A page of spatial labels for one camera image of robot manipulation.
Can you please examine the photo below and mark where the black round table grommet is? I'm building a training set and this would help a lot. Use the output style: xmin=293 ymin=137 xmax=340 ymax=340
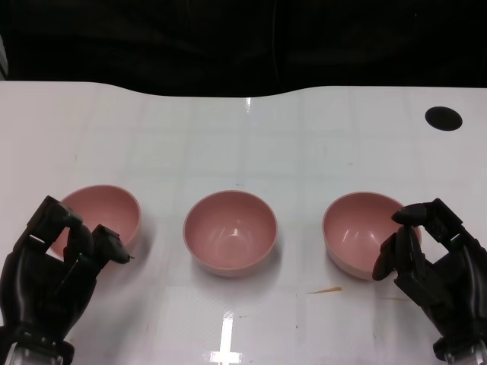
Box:
xmin=425 ymin=106 xmax=463 ymax=132

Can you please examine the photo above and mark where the pink bowl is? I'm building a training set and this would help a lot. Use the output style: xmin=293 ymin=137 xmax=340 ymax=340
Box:
xmin=322 ymin=192 xmax=422 ymax=281
xmin=49 ymin=184 xmax=142 ymax=264
xmin=182 ymin=189 xmax=279 ymax=278

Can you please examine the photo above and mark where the black backdrop curtain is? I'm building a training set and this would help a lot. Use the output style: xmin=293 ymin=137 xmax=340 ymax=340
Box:
xmin=0 ymin=0 xmax=487 ymax=98

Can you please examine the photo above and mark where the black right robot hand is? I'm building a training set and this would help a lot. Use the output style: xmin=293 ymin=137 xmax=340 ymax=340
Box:
xmin=371 ymin=197 xmax=487 ymax=339

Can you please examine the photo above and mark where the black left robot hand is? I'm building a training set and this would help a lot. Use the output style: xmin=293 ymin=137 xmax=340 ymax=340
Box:
xmin=0 ymin=195 xmax=136 ymax=340

